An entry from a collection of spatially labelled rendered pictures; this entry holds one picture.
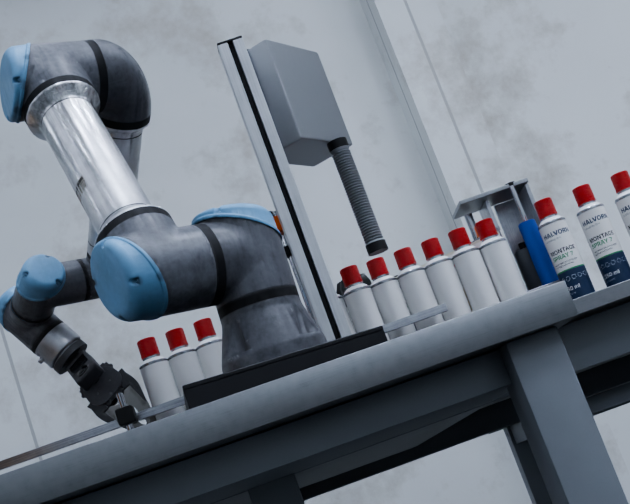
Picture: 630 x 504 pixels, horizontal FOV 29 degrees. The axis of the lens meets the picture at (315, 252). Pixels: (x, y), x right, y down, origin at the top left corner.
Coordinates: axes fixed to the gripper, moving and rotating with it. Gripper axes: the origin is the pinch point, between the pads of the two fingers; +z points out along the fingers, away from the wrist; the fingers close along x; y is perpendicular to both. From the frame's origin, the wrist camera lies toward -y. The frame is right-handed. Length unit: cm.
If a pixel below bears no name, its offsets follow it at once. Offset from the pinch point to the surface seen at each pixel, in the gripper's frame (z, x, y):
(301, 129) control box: -11, -54, -17
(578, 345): 43, -44, -61
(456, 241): 20, -60, -1
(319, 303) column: 10.0, -33.2, -16.3
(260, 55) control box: -25, -59, -17
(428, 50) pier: -75, -222, 358
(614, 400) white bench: 73, -84, 117
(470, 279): 26, -56, -2
